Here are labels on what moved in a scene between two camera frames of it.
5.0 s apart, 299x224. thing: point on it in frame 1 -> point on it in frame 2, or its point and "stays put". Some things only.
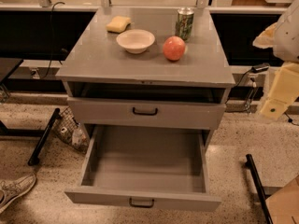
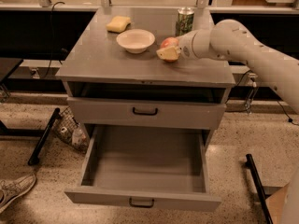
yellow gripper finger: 285,90 -> 170,52
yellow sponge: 118,24 stays put
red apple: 174,48 stays put
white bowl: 135,41 stays put
